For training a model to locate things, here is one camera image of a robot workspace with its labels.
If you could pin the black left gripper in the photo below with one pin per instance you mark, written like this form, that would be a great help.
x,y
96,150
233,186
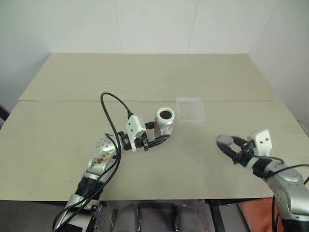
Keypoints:
x,y
142,142

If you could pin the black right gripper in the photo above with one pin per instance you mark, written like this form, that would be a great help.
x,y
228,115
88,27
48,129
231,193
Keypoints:
x,y
247,153

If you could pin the white cylindrical can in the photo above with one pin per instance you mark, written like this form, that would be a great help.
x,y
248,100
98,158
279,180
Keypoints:
x,y
164,125

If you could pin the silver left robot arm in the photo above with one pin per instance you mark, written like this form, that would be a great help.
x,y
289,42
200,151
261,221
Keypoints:
x,y
101,145

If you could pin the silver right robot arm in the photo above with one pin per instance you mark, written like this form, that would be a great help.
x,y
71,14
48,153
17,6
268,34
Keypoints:
x,y
289,183

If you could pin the clear plastic container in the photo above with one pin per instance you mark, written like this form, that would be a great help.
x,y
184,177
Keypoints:
x,y
190,111

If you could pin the orange red flat panel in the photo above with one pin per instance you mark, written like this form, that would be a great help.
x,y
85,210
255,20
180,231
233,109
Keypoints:
x,y
256,212

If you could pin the dark grey rounded shape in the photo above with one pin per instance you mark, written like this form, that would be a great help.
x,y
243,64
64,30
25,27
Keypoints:
x,y
184,217
128,217

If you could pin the dark black object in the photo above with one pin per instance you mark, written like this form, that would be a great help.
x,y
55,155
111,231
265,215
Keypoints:
x,y
3,116

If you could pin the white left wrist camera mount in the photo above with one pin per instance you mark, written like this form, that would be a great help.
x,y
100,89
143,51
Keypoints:
x,y
132,125

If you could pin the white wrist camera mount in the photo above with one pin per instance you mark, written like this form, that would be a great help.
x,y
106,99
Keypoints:
x,y
262,142
132,125

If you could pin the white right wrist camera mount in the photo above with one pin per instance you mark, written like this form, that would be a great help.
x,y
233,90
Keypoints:
x,y
262,142

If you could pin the black metal frame bar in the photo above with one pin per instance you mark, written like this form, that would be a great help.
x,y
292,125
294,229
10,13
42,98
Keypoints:
x,y
214,215

